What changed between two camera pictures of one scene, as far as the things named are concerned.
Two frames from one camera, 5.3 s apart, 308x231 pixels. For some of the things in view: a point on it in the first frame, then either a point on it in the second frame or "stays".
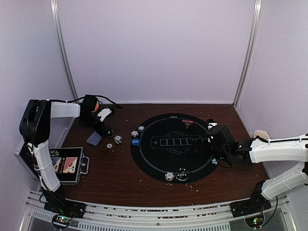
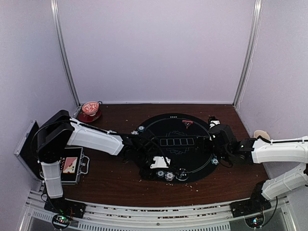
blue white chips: (169, 176) stays
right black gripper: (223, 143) stays
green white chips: (214, 161) stays
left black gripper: (105, 130) to (147, 175)
